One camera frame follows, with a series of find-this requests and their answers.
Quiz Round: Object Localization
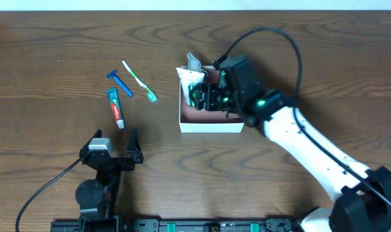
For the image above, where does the white lotion tube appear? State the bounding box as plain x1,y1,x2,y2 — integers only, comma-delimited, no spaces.
176,68,205,105

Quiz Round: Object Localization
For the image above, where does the left black cable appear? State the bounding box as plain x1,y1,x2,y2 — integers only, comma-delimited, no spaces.
15,158,82,232

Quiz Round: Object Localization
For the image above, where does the right black cable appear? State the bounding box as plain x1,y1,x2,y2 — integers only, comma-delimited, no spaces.
213,26,391,217

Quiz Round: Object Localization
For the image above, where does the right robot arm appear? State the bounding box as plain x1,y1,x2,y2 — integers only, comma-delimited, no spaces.
189,55,391,231

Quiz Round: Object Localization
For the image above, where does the clear pump soap bottle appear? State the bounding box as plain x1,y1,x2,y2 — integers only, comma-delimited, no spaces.
186,52,207,73

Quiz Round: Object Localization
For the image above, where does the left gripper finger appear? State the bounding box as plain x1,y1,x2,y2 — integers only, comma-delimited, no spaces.
89,129,102,142
127,128,142,157

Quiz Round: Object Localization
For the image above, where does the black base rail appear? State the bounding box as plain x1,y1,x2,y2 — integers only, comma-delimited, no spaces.
50,218,302,232

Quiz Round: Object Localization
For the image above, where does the green soap bar box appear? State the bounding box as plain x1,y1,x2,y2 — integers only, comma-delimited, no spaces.
188,84,197,108

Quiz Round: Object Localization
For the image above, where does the green white toothbrush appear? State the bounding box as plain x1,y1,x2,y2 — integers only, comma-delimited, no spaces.
122,60,158,103

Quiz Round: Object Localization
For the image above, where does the white cardboard box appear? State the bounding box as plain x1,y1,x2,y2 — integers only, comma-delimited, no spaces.
178,84,244,133

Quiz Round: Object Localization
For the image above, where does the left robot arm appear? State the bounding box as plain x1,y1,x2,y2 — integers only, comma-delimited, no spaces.
75,129,144,231

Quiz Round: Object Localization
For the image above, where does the blue disposable razor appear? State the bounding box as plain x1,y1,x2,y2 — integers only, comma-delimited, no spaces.
106,70,133,97

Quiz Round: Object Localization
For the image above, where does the black cable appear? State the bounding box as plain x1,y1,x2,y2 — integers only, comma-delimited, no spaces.
15,158,82,232
213,26,391,217

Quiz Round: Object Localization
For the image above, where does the Colgate toothpaste tube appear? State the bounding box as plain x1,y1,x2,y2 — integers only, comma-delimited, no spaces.
106,87,125,129

